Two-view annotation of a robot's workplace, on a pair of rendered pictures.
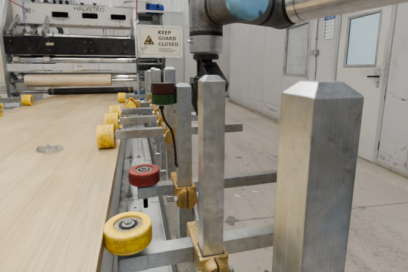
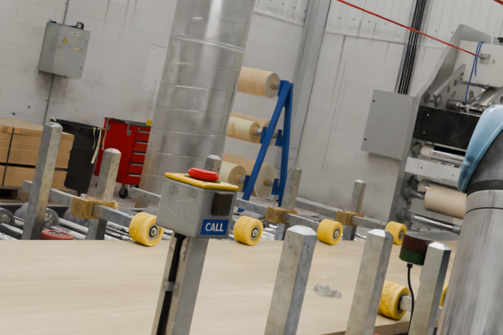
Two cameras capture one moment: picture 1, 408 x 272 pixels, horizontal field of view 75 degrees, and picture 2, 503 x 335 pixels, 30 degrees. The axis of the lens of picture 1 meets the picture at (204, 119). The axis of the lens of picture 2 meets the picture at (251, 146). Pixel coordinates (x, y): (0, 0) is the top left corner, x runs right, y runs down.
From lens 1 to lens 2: 1.37 m
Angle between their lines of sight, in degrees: 51
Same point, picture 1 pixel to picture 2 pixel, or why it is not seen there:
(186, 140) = (422, 315)
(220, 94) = (378, 247)
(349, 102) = (299, 235)
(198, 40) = not seen: hidden behind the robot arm
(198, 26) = not seen: hidden behind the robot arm
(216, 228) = not seen: outside the picture
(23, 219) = (244, 315)
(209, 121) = (364, 268)
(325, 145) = (287, 249)
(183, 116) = (426, 283)
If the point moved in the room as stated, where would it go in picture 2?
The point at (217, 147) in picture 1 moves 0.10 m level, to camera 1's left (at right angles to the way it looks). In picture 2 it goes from (365, 292) to (326, 277)
